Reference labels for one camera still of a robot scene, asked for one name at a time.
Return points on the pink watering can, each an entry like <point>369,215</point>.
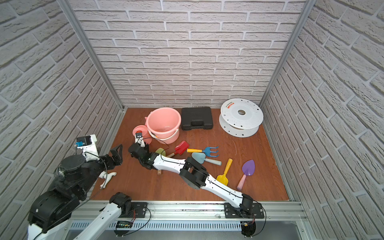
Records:
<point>146,135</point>

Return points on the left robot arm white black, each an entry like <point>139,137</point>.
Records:
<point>50,214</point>

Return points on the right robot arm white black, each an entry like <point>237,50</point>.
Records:
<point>196,176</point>

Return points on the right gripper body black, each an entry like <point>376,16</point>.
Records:
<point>147,147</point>

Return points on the green trowel wooden handle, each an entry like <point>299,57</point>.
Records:
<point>162,152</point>

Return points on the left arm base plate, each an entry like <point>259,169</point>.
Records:
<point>128,210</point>

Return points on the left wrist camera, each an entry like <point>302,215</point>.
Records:
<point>88,146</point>

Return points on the red shovel wooden handle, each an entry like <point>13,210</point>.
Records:
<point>179,149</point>

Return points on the white plastic faucet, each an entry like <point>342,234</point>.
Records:
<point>106,177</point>

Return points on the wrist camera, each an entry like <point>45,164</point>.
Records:
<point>88,146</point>
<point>139,139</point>

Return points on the white empty filament spool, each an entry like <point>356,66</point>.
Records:
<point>240,118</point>

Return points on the black plastic tool case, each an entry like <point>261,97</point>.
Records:
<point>196,118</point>

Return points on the yellow plastic scoop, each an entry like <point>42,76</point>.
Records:
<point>223,178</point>

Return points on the pink plastic bucket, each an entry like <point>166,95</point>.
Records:
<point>164,125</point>

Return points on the light blue trowel white handle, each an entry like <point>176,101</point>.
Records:
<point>201,158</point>

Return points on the blue rake yellow handle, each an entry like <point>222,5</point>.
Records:
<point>208,151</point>

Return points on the controller board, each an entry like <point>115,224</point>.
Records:
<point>248,229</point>
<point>124,225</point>

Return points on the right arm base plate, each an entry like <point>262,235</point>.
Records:
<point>253,211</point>

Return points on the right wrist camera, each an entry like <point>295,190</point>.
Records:
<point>139,139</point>

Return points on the purple trowel pink handle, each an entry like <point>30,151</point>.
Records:
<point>248,169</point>

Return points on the left controller board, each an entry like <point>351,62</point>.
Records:
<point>124,225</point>

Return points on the right controller board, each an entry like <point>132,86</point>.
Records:
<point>248,229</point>

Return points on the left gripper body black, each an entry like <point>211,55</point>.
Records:
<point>112,159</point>

